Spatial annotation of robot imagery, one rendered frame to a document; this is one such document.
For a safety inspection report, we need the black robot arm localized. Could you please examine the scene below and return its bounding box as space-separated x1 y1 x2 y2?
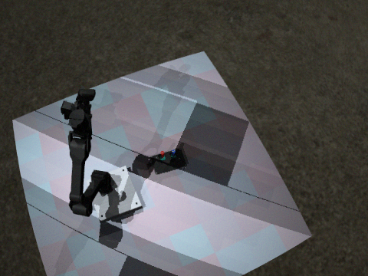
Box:
61 100 113 217

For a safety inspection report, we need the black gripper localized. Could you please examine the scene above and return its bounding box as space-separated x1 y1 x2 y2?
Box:
76 85 96 119

